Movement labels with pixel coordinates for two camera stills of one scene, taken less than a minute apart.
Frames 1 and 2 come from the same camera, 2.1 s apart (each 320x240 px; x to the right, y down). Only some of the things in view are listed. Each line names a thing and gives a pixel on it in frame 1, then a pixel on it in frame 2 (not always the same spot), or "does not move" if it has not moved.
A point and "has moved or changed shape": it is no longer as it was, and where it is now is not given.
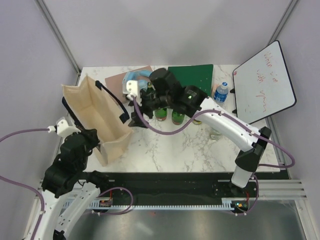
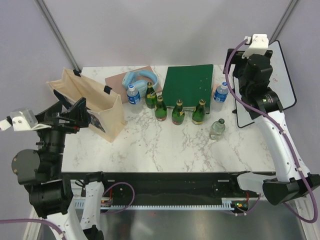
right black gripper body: [150, 103] to [238, 72]
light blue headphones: [141, 76] does not move
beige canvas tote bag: [100, 113] has moved or changed shape
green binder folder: [199, 75] does not move
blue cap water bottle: [221, 93] does not move
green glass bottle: [177, 117] does not move
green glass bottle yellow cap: [215, 135] does not move
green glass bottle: [161, 114] does not move
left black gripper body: [91, 142] to [58, 128]
